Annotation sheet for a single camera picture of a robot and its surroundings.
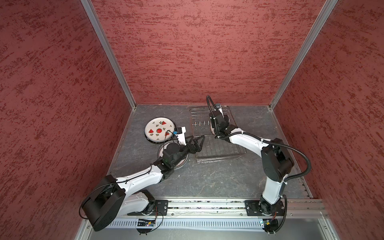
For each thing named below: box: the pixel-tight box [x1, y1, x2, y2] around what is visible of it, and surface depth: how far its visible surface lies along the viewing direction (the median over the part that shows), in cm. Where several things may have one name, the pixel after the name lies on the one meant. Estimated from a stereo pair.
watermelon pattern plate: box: [144, 117, 176, 143], surface depth 105 cm
